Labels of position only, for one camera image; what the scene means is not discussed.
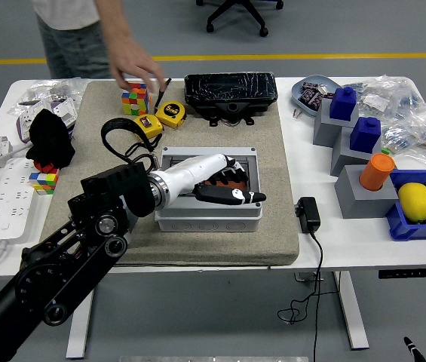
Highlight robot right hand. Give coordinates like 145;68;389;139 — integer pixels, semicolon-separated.
403;336;426;362

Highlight person's left hand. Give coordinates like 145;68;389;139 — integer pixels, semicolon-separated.
109;37;167;95

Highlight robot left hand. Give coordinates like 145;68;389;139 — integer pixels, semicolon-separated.
158;152;267;208

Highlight orange cylinder battery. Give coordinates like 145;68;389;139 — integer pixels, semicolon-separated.
358;152;396;192
199;177;247;190

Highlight grey box clear lid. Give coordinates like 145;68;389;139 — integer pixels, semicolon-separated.
154;146;263;233

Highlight large colourful puzzle cube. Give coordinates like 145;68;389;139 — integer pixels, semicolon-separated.
121;82;152;117

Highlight black tweezers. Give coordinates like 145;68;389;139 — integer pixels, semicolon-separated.
155;78;172;110

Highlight yellow tape measure 5m print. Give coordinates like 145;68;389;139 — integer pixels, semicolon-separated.
155;100;188;130

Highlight white table leg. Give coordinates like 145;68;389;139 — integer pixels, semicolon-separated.
65;290;95;360
333;270;370;351

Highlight person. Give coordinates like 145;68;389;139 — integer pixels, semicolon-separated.
31;0;114;80

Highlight black table control panel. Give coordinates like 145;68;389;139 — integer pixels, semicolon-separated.
377;267;426;280

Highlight plastic bag small parts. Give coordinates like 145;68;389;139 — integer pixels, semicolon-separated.
16;77;87;116

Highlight grey-brown mat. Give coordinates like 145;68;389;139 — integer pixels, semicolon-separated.
37;79;300;268

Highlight black wrapped tray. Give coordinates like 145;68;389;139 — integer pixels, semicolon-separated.
183;71;278;127

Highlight black cloth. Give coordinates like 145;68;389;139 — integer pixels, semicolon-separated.
25;109;76;169

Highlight black office chair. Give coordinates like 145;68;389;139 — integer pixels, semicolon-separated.
195;0;284;38

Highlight blue storage bin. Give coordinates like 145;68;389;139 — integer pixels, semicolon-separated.
385;168;426;241

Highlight black power adapter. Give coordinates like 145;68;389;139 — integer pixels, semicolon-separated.
294;196;322;234

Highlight white socket purple base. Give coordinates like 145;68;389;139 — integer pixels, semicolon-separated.
15;107;44;144

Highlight blue-grey oval plate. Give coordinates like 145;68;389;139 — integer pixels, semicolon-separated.
290;75;344;118

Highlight red object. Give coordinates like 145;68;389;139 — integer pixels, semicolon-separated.
33;160;57;175

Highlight yellow lemon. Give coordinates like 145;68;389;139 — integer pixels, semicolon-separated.
397;182;426;222

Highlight small colourful puzzle cube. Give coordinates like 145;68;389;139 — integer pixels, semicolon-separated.
29;169;60;196

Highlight blue plastic block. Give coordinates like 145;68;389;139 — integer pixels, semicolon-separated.
328;86;357;122
349;116;382;155

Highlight white power strip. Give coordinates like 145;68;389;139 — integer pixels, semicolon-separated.
0;158;35;242

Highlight plastic bag white parts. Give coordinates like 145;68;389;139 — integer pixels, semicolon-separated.
355;81;400;116

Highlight plastic bag blue parts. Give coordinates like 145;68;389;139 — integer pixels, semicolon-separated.
380;120;424;156
376;75;426;121

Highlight yellow tape measure black strap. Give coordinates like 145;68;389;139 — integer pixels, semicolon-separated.
124;114;165;158

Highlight white wall socket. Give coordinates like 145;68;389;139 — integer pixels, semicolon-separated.
52;97;78;127

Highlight metal hook bracket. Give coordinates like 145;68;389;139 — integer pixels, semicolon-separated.
294;271;325;282

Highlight black adapter cord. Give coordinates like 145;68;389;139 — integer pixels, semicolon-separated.
276;230;340;362

